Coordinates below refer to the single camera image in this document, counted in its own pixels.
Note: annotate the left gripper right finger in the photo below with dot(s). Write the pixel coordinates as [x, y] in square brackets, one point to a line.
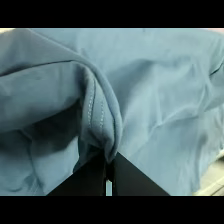
[133, 180]

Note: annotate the blue garment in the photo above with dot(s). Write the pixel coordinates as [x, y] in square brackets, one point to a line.
[150, 100]

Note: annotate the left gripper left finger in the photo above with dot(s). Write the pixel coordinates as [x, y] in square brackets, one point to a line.
[87, 181]

